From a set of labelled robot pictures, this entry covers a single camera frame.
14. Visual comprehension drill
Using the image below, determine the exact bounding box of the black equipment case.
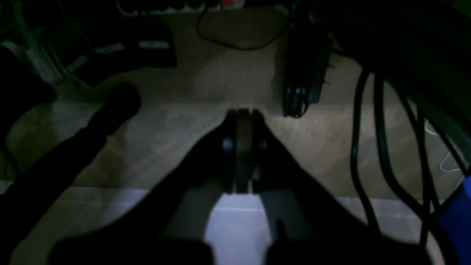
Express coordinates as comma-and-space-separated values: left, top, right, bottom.
61, 17, 178, 86

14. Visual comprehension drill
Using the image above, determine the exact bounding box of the white power strip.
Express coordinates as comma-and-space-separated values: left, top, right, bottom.
116, 0, 248, 17

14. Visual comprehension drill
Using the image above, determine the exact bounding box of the black hanging cable bundle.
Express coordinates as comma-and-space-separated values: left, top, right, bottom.
350, 68, 468, 251

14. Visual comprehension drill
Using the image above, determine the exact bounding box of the black finned device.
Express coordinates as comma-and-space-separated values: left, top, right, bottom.
281, 18, 333, 119

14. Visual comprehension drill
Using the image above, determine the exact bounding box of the blue plastic box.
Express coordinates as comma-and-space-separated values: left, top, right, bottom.
439, 177, 471, 265

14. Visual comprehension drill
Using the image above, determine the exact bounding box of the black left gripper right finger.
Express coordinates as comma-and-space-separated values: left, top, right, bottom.
252, 110, 431, 265

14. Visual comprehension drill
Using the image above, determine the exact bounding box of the black floor cable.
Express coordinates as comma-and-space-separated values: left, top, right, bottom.
196, 7, 291, 51

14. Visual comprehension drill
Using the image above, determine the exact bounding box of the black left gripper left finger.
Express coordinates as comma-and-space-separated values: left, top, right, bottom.
48, 110, 237, 265

